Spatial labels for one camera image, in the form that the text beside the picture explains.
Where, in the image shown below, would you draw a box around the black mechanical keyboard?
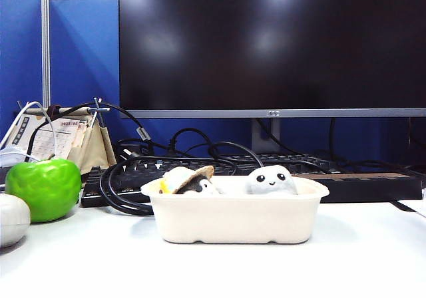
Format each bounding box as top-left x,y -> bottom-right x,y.
81,153 -> 337,208

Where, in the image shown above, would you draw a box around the black monitor cables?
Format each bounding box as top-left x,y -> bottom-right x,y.
256,117 -> 415,176

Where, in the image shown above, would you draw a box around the aluminium partition frame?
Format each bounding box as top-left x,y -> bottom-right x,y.
19,0 -> 120,108

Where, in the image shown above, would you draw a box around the white cable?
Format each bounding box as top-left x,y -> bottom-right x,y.
0,100 -> 56,161

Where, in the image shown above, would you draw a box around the paper desk calendar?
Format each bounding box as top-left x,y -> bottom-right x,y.
9,113 -> 89,161

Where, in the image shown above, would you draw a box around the grey monitor stand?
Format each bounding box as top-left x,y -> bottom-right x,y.
252,117 -> 282,154

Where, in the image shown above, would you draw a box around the blue side partition panel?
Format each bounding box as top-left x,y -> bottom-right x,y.
0,0 -> 43,139

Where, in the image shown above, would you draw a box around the black cable with grey connector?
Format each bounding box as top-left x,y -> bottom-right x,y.
25,101 -> 156,161

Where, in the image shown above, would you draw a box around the desk calendar stand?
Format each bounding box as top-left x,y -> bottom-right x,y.
13,106 -> 117,176

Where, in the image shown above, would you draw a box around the thin black looped cables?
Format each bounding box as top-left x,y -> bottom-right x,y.
166,127 -> 267,176

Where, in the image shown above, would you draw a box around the green toy apple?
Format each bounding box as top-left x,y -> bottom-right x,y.
4,158 -> 83,224

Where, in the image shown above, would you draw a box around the penguin plush with straw hat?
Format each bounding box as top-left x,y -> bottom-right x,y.
158,164 -> 224,195

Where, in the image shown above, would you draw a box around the metal rod clip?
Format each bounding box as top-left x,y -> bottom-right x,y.
87,96 -> 110,129

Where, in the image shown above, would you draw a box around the thick black power cable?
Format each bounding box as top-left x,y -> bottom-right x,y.
99,154 -> 239,216

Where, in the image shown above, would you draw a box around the cream paper lunch box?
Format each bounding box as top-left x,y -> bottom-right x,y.
141,175 -> 330,245

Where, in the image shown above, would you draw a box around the white rounded plastic object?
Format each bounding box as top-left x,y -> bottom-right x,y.
0,193 -> 31,248

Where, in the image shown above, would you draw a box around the grey plush octopus keychain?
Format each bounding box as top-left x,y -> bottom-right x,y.
245,164 -> 299,196

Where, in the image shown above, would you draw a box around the silver-bezel AOC monitor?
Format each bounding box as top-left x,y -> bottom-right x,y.
118,0 -> 426,118

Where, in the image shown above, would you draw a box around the black wood-top power strip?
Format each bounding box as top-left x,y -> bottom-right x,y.
296,171 -> 423,203

